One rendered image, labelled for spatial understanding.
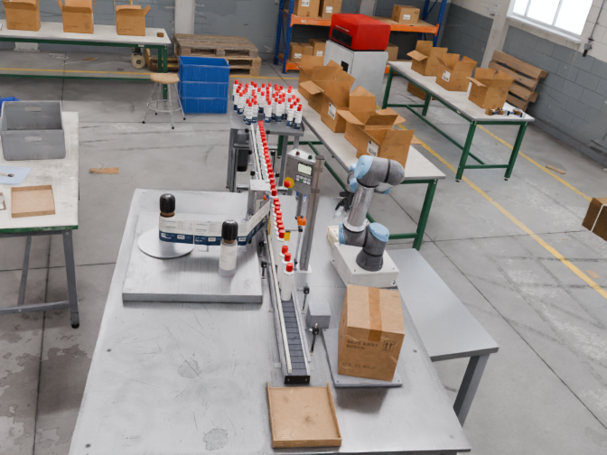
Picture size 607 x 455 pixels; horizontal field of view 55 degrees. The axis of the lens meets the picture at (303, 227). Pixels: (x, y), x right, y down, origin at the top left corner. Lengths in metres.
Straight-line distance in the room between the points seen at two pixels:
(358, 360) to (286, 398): 0.34
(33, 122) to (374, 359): 3.38
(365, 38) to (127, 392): 6.61
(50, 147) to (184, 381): 2.37
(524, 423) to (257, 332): 1.91
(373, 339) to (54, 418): 1.89
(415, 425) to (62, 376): 2.16
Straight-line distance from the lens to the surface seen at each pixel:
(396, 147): 4.65
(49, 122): 4.98
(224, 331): 2.76
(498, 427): 3.89
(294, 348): 2.64
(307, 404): 2.47
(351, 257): 3.18
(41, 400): 3.70
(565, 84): 9.35
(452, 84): 7.43
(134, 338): 2.73
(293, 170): 2.98
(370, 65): 8.49
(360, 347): 2.49
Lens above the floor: 2.62
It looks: 30 degrees down
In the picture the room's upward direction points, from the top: 8 degrees clockwise
